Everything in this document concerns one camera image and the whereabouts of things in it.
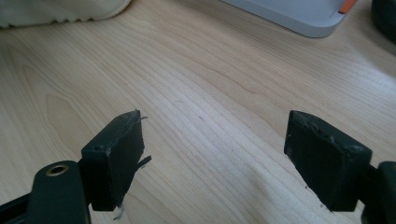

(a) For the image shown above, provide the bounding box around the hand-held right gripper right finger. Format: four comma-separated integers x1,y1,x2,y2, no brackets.
283,110,374,213

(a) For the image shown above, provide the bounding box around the cream perforated clog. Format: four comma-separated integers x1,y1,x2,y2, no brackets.
0,0,134,30

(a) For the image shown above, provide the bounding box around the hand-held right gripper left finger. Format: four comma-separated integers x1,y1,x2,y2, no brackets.
80,109,153,213

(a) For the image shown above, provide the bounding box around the white shoe rack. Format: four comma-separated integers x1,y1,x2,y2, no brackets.
219,0,359,39

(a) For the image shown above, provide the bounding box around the black flip-flop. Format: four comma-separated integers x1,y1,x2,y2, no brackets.
371,0,396,45

